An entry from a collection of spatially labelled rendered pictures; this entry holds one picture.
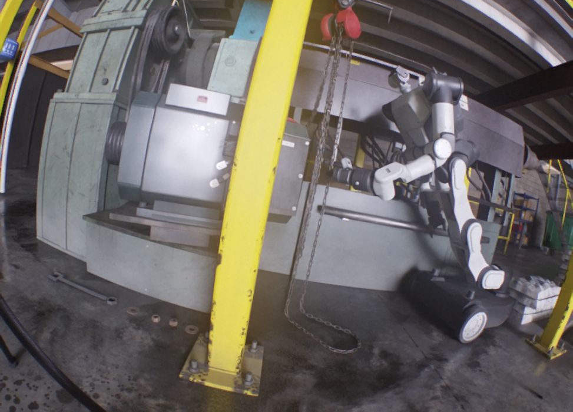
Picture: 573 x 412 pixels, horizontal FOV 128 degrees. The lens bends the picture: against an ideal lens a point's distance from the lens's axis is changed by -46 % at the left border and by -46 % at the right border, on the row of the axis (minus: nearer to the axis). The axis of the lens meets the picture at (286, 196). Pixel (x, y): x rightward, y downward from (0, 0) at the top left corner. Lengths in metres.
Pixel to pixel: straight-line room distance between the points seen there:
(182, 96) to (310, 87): 0.88
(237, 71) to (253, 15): 0.47
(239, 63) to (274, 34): 1.10
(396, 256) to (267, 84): 1.39
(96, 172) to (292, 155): 0.92
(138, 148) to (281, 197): 0.59
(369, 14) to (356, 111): 0.91
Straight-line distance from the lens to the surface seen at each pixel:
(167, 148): 0.98
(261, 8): 2.00
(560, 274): 3.95
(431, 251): 1.86
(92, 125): 1.38
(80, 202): 1.42
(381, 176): 0.93
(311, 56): 1.75
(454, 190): 1.30
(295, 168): 1.04
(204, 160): 0.97
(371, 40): 2.45
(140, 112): 1.01
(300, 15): 0.72
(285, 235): 1.57
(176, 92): 1.01
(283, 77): 0.63
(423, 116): 1.17
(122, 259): 1.19
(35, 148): 5.77
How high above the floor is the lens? 0.61
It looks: 4 degrees down
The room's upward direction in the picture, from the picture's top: 11 degrees clockwise
